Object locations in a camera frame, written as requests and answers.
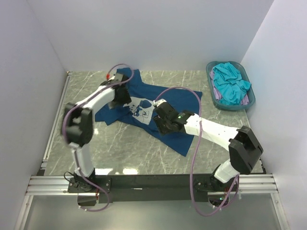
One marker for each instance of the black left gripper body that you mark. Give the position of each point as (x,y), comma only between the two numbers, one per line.
(124,98)

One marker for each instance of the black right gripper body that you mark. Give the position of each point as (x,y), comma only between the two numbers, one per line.
(163,125)

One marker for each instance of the dark blue printed t-shirt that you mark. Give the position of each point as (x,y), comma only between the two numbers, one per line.
(140,111)

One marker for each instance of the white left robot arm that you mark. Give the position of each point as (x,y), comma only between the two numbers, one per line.
(78,127)

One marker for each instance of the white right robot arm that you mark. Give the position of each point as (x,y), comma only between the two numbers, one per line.
(241,143)

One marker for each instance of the black base crossbar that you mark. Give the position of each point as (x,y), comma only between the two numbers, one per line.
(127,195)

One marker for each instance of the teal plastic laundry basket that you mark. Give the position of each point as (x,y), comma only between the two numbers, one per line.
(216,103)

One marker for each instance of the turquoise t-shirt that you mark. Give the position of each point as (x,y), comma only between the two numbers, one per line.
(229,82)

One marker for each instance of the aluminium frame rail left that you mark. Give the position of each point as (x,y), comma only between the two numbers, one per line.
(54,126)

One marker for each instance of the aluminium frame rail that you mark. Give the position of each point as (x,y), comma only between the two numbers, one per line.
(54,126)
(58,185)

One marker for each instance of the aluminium frame rail front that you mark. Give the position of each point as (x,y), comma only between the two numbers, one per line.
(58,185)

